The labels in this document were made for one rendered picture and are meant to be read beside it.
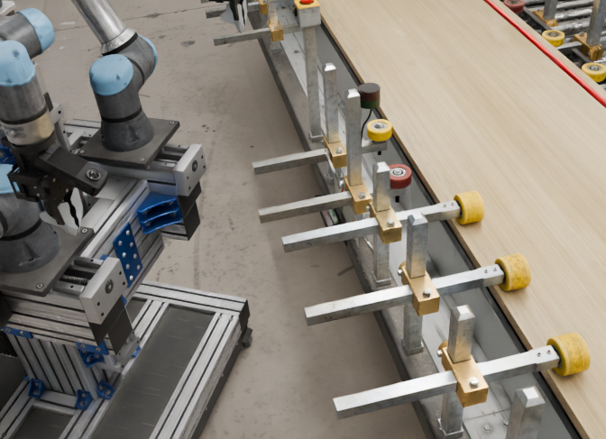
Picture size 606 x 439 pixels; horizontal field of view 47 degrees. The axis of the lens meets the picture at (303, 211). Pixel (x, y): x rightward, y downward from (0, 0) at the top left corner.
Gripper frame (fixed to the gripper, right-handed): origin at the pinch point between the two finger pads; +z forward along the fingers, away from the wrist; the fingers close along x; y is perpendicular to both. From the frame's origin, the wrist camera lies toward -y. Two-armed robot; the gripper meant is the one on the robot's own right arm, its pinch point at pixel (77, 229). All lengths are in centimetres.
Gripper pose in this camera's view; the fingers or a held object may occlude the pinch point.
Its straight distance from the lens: 132.4
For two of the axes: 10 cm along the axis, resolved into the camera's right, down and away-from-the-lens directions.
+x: -3.0, 6.2, -7.2
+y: -9.5, -1.4, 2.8
